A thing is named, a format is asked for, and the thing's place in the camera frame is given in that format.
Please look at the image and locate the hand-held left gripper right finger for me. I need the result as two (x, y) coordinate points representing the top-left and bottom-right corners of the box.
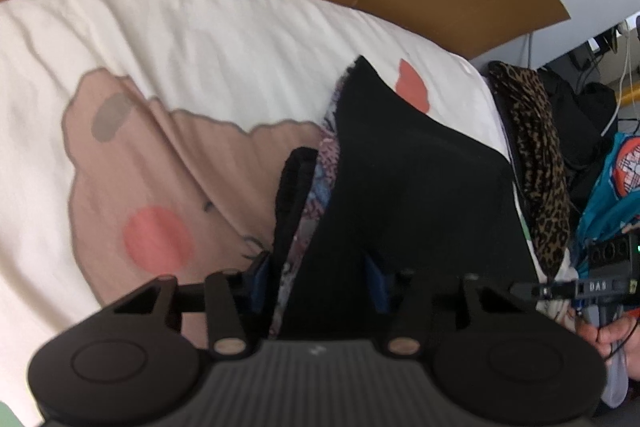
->
(364, 256), (523, 358)

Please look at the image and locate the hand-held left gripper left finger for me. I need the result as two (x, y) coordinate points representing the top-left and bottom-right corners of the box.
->
(112, 257), (273, 358)

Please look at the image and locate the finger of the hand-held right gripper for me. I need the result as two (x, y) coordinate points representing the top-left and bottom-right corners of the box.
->
(510, 282), (581, 300)

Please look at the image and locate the black shorts teddy print lining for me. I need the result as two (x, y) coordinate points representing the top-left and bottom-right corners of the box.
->
(270, 56), (543, 340)

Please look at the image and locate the person's right hand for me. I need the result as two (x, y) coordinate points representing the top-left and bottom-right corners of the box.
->
(580, 314), (640, 380)

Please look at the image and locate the leopard print cloth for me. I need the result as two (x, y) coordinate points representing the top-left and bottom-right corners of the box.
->
(487, 61), (572, 269)

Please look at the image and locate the black bag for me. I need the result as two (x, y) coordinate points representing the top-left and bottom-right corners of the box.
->
(537, 67), (621, 208)

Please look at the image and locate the cream bear print blanket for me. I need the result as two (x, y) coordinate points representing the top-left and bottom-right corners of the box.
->
(0, 0), (581, 427)

